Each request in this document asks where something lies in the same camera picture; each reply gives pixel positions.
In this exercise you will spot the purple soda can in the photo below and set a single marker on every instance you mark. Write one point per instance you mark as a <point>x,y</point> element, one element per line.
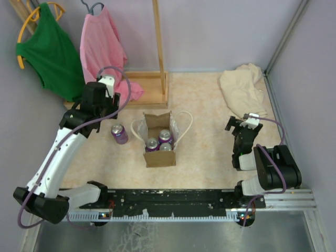
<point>119,133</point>

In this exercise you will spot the cream folded cloth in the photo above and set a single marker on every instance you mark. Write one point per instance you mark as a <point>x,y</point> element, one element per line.
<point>239,91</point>

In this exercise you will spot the pink shirt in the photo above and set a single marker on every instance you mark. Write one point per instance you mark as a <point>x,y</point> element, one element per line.
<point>100,45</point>

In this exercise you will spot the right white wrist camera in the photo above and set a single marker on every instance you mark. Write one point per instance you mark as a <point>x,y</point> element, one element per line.
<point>250,121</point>

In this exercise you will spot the green tank top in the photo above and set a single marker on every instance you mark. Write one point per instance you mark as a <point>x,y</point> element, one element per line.
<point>51,53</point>

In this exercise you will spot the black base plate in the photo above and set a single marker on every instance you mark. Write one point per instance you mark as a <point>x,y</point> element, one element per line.
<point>165,211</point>

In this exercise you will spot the grey clothes hanger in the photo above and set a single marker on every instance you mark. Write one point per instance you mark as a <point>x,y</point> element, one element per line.
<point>90,9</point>

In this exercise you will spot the canvas bag with white handles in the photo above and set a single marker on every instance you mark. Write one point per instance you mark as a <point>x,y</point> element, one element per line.
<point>149,126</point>

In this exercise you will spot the white cable duct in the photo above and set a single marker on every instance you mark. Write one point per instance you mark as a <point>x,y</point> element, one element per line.
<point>103,216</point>

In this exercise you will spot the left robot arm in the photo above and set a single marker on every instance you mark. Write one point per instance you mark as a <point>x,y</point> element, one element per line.
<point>42,195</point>

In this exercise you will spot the aluminium rail frame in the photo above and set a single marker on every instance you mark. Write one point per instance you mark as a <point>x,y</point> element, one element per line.
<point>295,199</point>

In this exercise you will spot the wooden clothes rack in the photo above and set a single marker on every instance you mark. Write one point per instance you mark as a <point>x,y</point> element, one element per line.
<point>154,83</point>

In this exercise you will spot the purple can front left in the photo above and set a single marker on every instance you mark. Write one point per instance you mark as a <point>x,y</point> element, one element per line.
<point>152,145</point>

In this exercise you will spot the yellow clothes hanger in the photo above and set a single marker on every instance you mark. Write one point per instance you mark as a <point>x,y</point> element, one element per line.
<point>33,17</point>

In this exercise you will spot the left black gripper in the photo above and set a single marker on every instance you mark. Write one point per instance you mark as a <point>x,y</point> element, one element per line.
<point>113,102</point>

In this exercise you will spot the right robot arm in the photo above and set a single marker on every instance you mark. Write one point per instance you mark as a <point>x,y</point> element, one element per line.
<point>276,168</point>

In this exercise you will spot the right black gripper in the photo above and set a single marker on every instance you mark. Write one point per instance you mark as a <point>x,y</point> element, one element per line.
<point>235,123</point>

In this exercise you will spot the metal corner post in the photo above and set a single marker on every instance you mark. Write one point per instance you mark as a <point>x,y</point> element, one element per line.
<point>299,13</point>

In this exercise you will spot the purple can middle right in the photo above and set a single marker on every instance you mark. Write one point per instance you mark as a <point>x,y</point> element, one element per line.
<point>165,136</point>

